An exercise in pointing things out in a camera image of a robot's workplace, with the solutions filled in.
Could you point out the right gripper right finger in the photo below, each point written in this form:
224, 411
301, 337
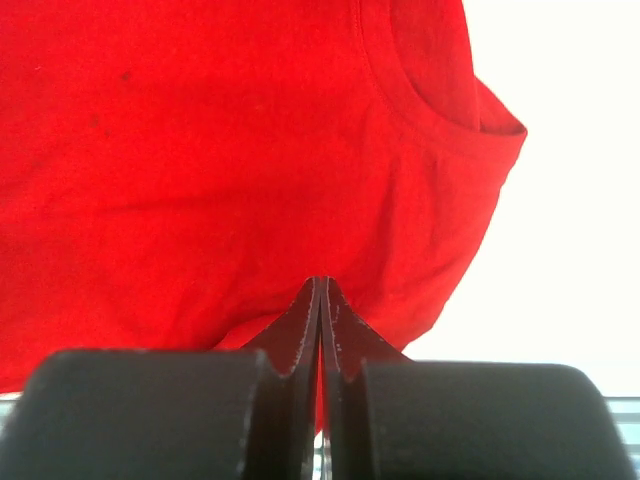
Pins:
389, 417

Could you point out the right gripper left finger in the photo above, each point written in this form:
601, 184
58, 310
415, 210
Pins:
143, 414

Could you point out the red t shirt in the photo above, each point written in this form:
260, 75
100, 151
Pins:
173, 171

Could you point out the aluminium mounting rail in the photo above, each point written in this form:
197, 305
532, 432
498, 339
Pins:
624, 411

